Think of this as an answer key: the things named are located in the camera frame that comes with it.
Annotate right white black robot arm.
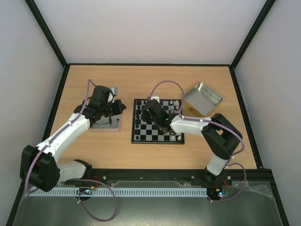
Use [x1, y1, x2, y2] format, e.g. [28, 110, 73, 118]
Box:
[142, 100, 245, 185]

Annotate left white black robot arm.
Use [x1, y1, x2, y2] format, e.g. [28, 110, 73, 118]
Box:
[20, 86, 126, 193]

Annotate pink tin with black pieces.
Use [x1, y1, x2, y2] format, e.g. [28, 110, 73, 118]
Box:
[89, 114, 122, 133]

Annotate black silver chess board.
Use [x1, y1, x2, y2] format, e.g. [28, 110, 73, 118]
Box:
[131, 99, 185, 145]

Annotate gold silver empty tin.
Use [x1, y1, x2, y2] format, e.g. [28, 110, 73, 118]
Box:
[184, 82, 223, 117]

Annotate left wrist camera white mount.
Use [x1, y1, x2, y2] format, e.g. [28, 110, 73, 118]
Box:
[108, 87, 118, 103]

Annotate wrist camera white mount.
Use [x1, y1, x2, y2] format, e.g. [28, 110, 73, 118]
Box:
[150, 95, 160, 103]
[108, 87, 118, 103]

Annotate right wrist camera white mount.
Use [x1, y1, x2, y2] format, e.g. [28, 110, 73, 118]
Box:
[150, 95, 160, 103]

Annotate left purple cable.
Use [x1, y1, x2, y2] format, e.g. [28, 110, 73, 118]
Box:
[24, 79, 118, 221]

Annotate purple cable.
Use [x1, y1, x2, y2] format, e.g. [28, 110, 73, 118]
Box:
[24, 79, 118, 221]
[147, 80, 247, 203]

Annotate light blue slotted cable duct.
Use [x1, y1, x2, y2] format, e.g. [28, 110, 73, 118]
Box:
[31, 187, 207, 197]

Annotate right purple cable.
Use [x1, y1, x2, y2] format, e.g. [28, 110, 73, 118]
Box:
[147, 80, 247, 203]

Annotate black aluminium frame rail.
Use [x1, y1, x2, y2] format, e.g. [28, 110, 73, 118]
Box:
[23, 167, 273, 186]

